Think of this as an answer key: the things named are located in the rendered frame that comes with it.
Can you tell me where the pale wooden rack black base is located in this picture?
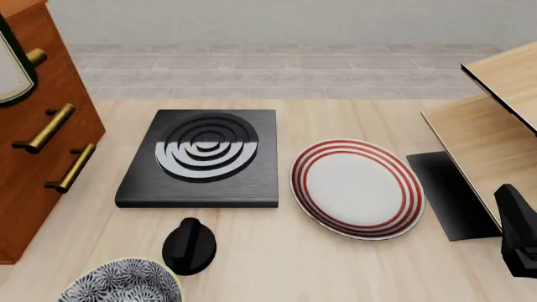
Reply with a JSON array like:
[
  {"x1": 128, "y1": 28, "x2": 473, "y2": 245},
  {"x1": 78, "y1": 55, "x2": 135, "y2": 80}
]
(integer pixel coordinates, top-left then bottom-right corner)
[{"x1": 405, "y1": 40, "x2": 537, "y2": 242}]

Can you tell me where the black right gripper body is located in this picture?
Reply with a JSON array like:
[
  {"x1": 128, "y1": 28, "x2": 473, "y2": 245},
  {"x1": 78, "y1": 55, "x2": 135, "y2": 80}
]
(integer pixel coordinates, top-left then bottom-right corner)
[{"x1": 501, "y1": 244, "x2": 537, "y2": 279}]

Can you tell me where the round black stove knob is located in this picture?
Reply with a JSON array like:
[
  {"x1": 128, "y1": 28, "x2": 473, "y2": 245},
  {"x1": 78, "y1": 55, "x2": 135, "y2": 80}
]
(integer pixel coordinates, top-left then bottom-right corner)
[{"x1": 161, "y1": 216, "x2": 218, "y2": 277}]

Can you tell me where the brown wooden cabinet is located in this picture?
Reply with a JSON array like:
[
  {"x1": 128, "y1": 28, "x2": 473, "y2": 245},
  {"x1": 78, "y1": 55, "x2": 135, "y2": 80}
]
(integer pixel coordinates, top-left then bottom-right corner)
[{"x1": 0, "y1": 0, "x2": 107, "y2": 265}]

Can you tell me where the flat black stove plate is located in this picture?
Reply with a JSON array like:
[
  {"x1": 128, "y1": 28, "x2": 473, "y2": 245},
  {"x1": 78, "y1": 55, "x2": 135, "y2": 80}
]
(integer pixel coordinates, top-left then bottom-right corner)
[{"x1": 114, "y1": 108, "x2": 280, "y2": 209}]

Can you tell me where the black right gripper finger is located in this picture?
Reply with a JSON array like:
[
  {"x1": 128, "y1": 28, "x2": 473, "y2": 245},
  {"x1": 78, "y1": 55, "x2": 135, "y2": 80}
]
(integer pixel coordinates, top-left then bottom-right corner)
[{"x1": 493, "y1": 184, "x2": 537, "y2": 250}]

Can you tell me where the black white patterned bowl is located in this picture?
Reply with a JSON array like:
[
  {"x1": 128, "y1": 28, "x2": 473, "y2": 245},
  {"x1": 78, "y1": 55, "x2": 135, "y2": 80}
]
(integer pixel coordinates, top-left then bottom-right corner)
[{"x1": 56, "y1": 257, "x2": 186, "y2": 302}]

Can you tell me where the white plate with red rings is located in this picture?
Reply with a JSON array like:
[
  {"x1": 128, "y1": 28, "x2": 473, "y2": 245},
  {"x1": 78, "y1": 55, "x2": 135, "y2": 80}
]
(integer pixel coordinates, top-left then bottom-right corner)
[{"x1": 289, "y1": 138, "x2": 426, "y2": 242}]

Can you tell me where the brass cabinet handle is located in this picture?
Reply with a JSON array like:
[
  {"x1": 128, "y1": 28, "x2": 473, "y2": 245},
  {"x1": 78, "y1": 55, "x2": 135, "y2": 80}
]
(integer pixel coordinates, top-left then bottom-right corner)
[
  {"x1": 44, "y1": 141, "x2": 98, "y2": 195},
  {"x1": 25, "y1": 48, "x2": 48, "y2": 66},
  {"x1": 11, "y1": 102, "x2": 77, "y2": 155}
]

